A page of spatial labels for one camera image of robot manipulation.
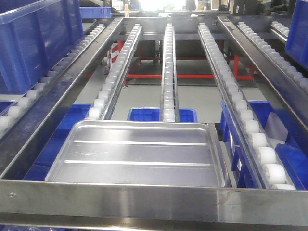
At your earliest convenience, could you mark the left steel divider rail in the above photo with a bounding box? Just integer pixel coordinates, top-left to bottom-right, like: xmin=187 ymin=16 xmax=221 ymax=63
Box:
xmin=0 ymin=18 xmax=123 ymax=179

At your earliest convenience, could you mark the blue bin below left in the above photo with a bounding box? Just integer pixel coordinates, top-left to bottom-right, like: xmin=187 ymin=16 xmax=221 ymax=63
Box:
xmin=24 ymin=103 xmax=91 ymax=181

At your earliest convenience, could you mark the red floor frame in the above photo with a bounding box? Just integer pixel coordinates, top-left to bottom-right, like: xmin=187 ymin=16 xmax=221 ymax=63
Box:
xmin=107 ymin=40 xmax=256 ymax=85

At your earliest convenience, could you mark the right steel divider rail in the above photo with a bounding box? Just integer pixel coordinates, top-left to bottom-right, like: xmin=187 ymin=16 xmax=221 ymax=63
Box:
xmin=217 ymin=16 xmax=308 ymax=129

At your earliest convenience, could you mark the far right roller track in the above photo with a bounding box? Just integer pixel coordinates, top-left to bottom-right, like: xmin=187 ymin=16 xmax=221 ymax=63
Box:
xmin=237 ymin=22 xmax=308 ymax=95

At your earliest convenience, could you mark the blue bin below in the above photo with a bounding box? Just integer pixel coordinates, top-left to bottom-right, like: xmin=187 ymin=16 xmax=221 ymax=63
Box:
xmin=127 ymin=107 xmax=198 ymax=122
xmin=219 ymin=100 xmax=308 ymax=190
xmin=24 ymin=103 xmax=91 ymax=181

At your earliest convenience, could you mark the blue crate right edge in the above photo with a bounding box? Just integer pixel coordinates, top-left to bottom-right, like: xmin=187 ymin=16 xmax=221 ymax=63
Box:
xmin=285 ymin=0 xmax=308 ymax=70

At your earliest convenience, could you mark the steel front shelf beam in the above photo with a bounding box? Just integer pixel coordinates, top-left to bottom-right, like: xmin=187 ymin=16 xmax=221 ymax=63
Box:
xmin=0 ymin=180 xmax=308 ymax=230

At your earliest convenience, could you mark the silver metal tray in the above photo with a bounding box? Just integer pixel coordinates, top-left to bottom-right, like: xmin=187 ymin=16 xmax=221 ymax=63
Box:
xmin=45 ymin=120 xmax=231 ymax=187

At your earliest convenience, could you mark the large blue crate left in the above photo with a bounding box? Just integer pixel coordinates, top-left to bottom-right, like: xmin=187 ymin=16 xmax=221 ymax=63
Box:
xmin=0 ymin=0 xmax=84 ymax=94

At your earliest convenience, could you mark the far left roller track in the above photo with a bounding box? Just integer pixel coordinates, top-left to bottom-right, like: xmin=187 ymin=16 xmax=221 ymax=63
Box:
xmin=0 ymin=24 xmax=106 ymax=137

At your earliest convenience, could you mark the white roller track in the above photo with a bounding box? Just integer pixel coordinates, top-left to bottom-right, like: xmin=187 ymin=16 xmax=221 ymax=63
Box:
xmin=85 ymin=24 xmax=142 ymax=120
xmin=198 ymin=23 xmax=296 ymax=190
xmin=160 ymin=23 xmax=180 ymax=122

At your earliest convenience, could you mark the steel divider rail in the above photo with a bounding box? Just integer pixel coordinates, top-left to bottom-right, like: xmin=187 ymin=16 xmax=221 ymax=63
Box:
xmin=217 ymin=16 xmax=308 ymax=129
xmin=0 ymin=18 xmax=123 ymax=179

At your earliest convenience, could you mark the right white roller track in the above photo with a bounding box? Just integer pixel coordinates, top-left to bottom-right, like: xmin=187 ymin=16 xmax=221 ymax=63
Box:
xmin=198 ymin=23 xmax=296 ymax=190

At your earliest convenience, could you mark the blue bin below right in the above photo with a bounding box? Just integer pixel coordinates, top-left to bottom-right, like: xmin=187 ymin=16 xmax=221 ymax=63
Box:
xmin=219 ymin=100 xmax=308 ymax=190

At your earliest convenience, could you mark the left white roller track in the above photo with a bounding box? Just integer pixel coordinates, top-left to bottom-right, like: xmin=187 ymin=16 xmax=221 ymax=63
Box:
xmin=85 ymin=24 xmax=142 ymax=120

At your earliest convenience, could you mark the centre white roller track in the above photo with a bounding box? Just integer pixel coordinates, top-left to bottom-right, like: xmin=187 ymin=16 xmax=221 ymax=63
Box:
xmin=160 ymin=23 xmax=180 ymax=122

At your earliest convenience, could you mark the blue bin below centre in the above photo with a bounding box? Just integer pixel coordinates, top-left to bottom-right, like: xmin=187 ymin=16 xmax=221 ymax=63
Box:
xmin=127 ymin=107 xmax=198 ymax=122

